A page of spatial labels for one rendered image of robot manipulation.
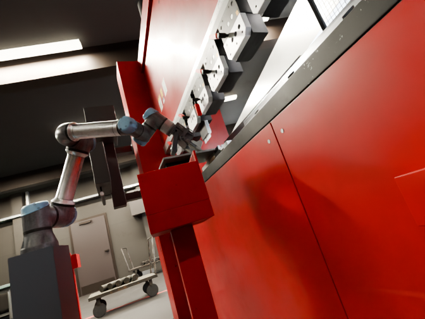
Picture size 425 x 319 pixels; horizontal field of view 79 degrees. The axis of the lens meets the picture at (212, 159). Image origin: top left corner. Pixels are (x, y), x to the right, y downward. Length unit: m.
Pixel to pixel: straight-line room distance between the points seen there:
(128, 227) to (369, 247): 8.55
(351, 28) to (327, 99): 0.12
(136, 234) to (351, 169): 8.50
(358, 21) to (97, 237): 8.85
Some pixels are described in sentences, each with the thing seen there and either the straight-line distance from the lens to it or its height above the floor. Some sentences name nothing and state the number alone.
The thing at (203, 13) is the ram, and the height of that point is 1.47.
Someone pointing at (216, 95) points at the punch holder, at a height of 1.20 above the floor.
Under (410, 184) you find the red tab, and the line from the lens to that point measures 0.44.
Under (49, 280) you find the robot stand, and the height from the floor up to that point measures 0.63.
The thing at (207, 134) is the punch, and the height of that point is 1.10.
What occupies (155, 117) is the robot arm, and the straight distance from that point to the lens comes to 1.35.
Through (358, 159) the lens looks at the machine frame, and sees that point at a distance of 0.50.
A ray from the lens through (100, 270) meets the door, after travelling 9.03.
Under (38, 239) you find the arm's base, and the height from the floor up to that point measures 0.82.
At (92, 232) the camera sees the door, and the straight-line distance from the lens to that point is 9.10.
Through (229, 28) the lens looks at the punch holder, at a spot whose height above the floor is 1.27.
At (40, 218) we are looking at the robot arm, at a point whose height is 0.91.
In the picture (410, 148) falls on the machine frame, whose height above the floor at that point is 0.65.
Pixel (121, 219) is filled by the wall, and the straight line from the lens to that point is 8.96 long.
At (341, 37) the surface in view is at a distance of 0.51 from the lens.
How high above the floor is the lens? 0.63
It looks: 15 degrees up
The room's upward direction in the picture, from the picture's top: 18 degrees counter-clockwise
